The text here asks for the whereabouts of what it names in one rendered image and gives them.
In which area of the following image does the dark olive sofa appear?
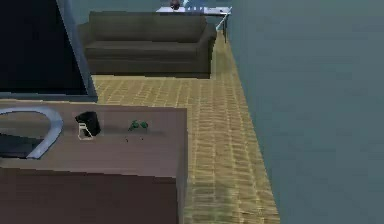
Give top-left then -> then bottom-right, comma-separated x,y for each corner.
78,10 -> 218,80

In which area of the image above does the white side table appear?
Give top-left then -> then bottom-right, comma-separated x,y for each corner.
155,6 -> 233,44

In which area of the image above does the black mug with white handle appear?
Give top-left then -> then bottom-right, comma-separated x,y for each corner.
74,111 -> 102,141

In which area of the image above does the brown wooden television stand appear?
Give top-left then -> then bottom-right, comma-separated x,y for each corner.
0,98 -> 189,224

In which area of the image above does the pale blue glass object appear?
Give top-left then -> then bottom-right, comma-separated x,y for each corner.
182,0 -> 206,11

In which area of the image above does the small green figurine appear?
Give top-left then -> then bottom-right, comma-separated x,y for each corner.
127,119 -> 150,132

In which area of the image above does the black television set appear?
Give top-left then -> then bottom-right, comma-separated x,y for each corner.
0,0 -> 99,160

